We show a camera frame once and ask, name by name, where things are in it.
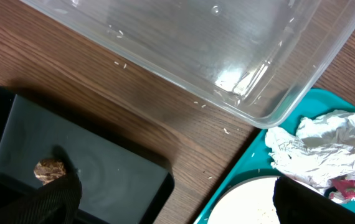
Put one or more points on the brown food scrap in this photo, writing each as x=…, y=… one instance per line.
x=48, y=170

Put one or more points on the black tray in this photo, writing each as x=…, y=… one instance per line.
x=122, y=182

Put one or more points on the large white plate with rice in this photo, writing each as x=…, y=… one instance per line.
x=249, y=202

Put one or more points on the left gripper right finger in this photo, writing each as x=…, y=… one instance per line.
x=297, y=204

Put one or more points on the red snack wrapper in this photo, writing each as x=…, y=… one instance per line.
x=344, y=191

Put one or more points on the clear plastic bin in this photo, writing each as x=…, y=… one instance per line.
x=255, y=59

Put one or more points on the crumpled white tissue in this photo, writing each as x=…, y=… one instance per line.
x=322, y=149

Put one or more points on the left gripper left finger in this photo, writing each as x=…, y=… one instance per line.
x=55, y=202

